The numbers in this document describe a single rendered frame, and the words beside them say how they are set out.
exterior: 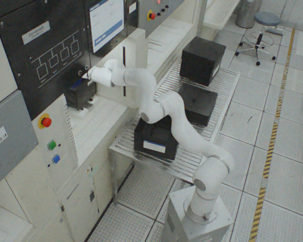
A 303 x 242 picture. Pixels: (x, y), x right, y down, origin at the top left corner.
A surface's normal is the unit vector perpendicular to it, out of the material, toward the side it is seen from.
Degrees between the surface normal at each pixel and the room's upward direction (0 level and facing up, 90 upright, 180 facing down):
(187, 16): 90
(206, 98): 0
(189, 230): 0
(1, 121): 90
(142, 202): 0
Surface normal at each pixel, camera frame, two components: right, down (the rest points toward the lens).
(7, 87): 0.91, 0.33
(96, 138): 0.07, -0.71
